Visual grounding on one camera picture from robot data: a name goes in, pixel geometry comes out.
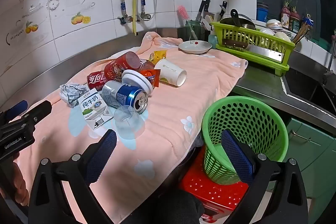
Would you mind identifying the red cartoon paper cup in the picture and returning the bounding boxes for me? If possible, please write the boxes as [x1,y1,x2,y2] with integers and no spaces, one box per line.
[104,51,140,83]

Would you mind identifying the clear plastic cup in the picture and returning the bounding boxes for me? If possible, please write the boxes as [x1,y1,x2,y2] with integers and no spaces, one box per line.
[114,105,146,139]

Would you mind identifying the black pan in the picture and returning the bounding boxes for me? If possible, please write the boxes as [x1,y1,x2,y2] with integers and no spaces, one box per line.
[219,9,256,30]

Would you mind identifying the person's left hand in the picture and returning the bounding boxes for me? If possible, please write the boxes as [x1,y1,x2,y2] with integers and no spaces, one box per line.
[11,158,30,207]

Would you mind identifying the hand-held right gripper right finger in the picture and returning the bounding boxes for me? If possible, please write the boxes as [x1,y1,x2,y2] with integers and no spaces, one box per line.
[220,130,309,224]

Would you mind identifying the silver foil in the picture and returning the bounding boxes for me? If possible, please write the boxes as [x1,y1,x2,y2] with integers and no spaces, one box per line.
[59,83,88,108]

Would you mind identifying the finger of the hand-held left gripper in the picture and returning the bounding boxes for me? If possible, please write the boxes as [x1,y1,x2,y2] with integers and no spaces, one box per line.
[5,100,29,120]
[22,101,53,128]

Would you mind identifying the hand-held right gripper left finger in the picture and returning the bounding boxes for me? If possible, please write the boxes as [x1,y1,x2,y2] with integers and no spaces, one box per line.
[28,130,117,224]

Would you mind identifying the green glass jar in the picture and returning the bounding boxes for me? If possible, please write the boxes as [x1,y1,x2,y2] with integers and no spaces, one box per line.
[185,20,202,41]

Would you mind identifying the steel sink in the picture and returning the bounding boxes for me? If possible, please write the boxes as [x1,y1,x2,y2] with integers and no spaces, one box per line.
[282,74,336,119]

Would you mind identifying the white green milk carton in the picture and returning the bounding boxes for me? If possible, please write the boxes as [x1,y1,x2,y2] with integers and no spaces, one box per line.
[77,90,114,130]

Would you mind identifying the white plate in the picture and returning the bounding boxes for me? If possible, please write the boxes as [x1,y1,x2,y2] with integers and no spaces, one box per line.
[178,40,213,54]

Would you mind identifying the person's dark trouser leg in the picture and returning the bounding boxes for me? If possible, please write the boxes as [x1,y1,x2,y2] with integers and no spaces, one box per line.
[123,190,205,224]

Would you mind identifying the bundle of chopsticks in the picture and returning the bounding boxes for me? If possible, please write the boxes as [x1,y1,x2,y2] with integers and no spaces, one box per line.
[292,21,311,44]

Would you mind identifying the white round lid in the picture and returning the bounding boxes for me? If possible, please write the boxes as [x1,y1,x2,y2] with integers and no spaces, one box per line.
[121,70,154,96]

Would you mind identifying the orange snack wrapper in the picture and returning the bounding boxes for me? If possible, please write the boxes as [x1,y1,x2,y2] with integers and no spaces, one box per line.
[139,69,161,88]

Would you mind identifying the green plastic basket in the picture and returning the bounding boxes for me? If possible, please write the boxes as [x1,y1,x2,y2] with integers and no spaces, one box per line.
[202,96,289,186]

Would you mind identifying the white paper cup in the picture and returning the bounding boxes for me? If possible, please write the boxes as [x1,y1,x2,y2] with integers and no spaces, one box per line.
[154,59,187,87]

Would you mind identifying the green cabinet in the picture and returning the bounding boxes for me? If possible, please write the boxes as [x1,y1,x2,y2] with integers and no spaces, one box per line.
[286,116,336,198]

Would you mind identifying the dark utensil holder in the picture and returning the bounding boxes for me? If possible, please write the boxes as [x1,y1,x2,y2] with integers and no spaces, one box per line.
[201,12,221,42]

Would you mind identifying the steel faucet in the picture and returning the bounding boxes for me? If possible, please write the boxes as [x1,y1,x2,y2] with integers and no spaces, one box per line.
[323,32,336,85]

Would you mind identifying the red lidded jar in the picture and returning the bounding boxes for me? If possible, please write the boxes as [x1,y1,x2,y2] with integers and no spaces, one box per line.
[281,0,291,30]

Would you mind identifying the steel cleaver wooden handle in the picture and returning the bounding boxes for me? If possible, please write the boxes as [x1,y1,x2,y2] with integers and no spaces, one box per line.
[222,38,284,63]

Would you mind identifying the blue plastic container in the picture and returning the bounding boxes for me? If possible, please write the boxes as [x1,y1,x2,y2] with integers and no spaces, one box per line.
[257,2,269,22]

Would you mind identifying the blue lidded jar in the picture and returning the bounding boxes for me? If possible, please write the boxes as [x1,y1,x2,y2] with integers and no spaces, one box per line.
[302,14,314,31]

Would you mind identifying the red cola can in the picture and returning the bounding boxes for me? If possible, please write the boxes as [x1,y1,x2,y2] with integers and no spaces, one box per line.
[87,70,109,90]

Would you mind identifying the yellow snack wrapper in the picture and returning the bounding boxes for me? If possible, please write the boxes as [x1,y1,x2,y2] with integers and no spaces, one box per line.
[148,50,167,65]

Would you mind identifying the red plastic stool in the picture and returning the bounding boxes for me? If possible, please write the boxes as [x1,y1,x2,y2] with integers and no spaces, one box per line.
[178,149,250,222]

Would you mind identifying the teal plastic bottle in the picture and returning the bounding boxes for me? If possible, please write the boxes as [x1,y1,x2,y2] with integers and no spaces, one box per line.
[209,30,218,49]

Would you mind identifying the dark green jar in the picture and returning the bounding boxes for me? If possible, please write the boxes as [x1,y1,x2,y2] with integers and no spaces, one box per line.
[289,1,301,31]

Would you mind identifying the green dish rack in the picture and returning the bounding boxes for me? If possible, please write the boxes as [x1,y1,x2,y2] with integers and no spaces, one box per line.
[211,21,296,76]

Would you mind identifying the patterned ceramic bowl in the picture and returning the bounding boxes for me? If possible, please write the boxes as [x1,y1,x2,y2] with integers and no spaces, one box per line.
[266,19,283,30]

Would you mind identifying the blue drink can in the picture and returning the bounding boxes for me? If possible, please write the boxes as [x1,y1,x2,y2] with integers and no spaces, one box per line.
[102,80,149,115]

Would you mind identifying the pink printed towel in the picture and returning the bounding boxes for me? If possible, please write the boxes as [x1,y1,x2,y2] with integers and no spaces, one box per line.
[3,31,248,224]

